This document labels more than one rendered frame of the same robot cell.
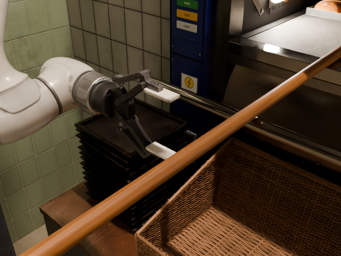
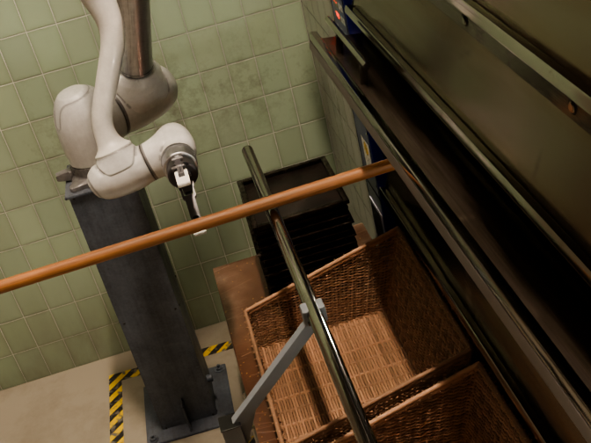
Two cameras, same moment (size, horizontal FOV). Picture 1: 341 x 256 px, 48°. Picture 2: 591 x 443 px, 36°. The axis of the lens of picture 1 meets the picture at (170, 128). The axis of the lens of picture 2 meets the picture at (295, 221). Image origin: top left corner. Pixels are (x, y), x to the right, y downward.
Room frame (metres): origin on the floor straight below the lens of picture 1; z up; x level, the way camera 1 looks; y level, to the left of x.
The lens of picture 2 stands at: (-0.56, -1.40, 2.23)
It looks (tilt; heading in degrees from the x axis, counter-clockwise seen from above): 32 degrees down; 42
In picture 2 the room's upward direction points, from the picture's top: 14 degrees counter-clockwise
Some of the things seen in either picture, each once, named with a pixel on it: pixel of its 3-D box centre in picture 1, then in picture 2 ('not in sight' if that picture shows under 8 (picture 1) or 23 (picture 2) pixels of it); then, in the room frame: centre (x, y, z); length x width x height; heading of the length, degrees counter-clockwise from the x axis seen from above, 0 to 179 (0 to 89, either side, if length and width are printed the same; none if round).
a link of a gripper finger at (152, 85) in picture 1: (151, 80); (178, 166); (0.68, 0.04, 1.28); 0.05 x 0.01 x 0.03; 48
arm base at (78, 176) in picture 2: not in sight; (91, 165); (0.93, 0.71, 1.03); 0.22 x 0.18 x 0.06; 135
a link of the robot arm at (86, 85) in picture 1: (96, 93); (179, 163); (0.80, 0.17, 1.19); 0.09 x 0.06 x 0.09; 138
